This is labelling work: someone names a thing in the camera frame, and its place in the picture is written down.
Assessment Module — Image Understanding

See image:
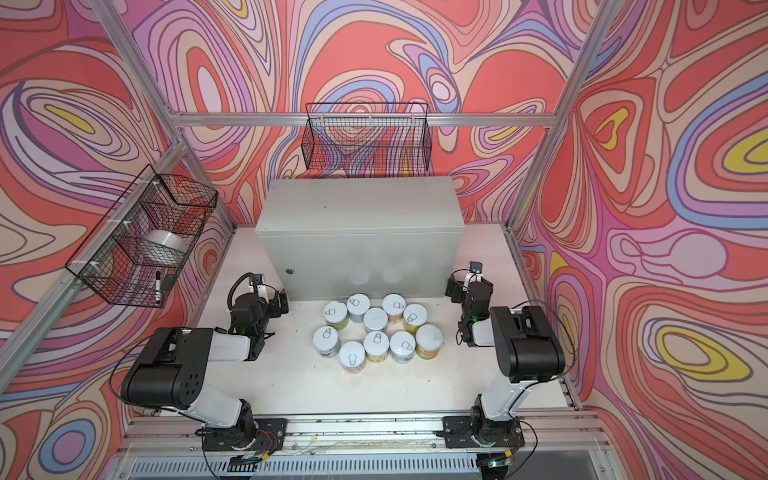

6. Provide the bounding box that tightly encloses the can red label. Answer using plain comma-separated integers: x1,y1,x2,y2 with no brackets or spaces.
312,326,341,358

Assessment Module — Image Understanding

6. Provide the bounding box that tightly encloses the can green yellow label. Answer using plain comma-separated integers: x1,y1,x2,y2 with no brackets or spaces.
323,300,349,331

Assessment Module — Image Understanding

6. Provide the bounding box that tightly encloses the can pink label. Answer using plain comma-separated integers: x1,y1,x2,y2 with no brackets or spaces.
382,293,407,323
338,341,367,374

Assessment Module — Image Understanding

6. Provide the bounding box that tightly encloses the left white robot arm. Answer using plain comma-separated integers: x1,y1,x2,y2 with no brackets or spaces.
115,272,289,451

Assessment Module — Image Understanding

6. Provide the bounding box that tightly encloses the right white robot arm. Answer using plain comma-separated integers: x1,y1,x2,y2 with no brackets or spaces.
445,275,566,442

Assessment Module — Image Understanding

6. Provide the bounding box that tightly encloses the can orange label plastic lid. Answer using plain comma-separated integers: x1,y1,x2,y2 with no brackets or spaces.
415,324,444,360

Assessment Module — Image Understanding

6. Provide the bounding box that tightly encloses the can yellow label right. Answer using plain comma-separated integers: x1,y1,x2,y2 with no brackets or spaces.
403,303,428,335

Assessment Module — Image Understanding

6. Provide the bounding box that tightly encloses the can pink label back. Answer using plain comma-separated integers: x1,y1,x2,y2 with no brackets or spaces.
382,293,407,323

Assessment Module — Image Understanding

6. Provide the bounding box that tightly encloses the can blue green label front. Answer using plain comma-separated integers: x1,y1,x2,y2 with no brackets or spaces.
389,331,416,364

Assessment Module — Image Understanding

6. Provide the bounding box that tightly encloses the black marker pen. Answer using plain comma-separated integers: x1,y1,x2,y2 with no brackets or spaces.
154,270,163,305

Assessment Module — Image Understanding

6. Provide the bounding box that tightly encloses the can plain lid centre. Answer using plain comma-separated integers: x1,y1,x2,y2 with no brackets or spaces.
363,307,389,333

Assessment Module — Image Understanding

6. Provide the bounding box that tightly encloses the grey metal cabinet box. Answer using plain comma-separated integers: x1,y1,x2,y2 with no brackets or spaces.
255,177,465,301

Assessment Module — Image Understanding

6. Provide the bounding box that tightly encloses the can blue label back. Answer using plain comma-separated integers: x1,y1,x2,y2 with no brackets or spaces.
346,293,371,323

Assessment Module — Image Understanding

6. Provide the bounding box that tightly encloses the can yellow label front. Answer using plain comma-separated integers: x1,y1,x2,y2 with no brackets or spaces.
363,331,390,363

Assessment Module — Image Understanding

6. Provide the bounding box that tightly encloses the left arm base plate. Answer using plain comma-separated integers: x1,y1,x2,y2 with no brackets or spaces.
195,417,288,453

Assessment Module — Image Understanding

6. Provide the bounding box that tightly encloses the black wire basket left wall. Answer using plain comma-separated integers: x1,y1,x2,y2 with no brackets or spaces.
65,166,218,308

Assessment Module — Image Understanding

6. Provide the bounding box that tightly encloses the black wire basket wall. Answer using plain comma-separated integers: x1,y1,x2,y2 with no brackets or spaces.
301,101,432,178
65,166,218,308

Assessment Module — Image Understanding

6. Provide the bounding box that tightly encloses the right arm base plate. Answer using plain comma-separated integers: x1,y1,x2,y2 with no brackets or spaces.
435,415,526,451

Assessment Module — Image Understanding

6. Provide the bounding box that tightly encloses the aluminium rail front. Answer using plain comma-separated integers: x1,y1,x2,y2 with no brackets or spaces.
118,408,612,455

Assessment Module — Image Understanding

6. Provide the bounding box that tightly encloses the black wire basket back wall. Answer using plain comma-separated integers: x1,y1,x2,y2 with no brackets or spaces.
301,101,432,178

